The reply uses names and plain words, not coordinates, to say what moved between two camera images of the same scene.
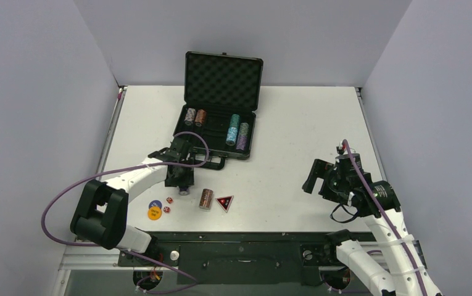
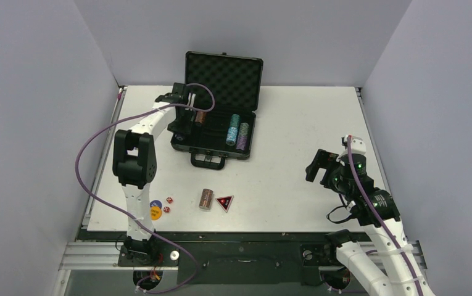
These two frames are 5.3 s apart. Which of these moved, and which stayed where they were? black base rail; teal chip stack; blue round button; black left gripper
Moved: black left gripper
Stayed: black base rail; blue round button; teal chip stack
